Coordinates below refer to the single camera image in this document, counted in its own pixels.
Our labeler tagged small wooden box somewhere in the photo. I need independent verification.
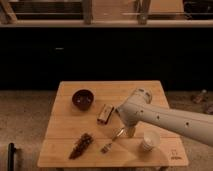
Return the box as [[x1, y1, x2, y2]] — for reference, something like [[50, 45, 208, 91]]
[[97, 104, 114, 124]]

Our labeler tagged wooden folding table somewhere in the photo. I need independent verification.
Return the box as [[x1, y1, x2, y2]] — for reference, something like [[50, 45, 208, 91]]
[[38, 81, 188, 168]]

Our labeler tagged silver metal fork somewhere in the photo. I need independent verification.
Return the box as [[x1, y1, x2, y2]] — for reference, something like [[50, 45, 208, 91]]
[[100, 127, 124, 154]]

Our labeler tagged dark purple bowl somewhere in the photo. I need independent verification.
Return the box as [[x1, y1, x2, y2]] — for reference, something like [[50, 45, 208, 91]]
[[72, 89, 94, 111]]

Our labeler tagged wooden shelf frame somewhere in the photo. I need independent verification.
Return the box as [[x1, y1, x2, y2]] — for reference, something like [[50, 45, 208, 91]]
[[0, 0, 213, 28]]

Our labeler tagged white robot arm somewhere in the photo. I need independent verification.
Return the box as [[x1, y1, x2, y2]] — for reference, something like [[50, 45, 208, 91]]
[[117, 88, 213, 147]]

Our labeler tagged black bar on floor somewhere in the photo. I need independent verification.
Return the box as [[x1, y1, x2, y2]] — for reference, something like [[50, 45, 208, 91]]
[[7, 143, 16, 171]]

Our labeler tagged brown pine cone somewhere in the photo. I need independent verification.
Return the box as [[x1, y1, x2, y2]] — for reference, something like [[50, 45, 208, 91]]
[[69, 133, 93, 159]]

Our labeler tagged white paper cup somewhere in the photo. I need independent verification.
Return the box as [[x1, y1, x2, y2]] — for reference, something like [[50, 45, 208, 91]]
[[141, 130, 161, 151]]

